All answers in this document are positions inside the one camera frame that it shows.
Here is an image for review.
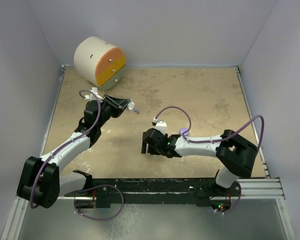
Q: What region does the purple earbud charging case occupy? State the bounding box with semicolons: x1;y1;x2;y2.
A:
179;127;190;137

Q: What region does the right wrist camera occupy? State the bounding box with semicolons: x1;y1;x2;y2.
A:
151;118;168;135

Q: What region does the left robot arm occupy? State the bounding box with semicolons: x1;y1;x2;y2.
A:
16;94;132;209

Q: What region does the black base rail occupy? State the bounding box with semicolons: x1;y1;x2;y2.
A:
65;173;242;210

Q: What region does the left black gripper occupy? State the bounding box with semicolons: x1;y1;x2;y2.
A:
96;94;130;128

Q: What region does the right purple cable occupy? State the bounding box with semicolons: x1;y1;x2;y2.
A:
154;106;265;215

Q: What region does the white earbud charging case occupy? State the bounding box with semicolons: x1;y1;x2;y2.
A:
127;101;135;111

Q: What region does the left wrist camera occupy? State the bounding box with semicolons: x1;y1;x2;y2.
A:
85;87;103;102

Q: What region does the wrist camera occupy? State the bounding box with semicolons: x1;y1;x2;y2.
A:
151;118;168;135
85;87;103;102

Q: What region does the aluminium frame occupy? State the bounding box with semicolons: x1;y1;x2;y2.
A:
9;67;294;240

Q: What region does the round mini drawer cabinet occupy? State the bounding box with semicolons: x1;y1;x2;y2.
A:
73;36;126;91

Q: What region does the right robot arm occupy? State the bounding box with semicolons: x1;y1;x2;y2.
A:
141;128;258;196

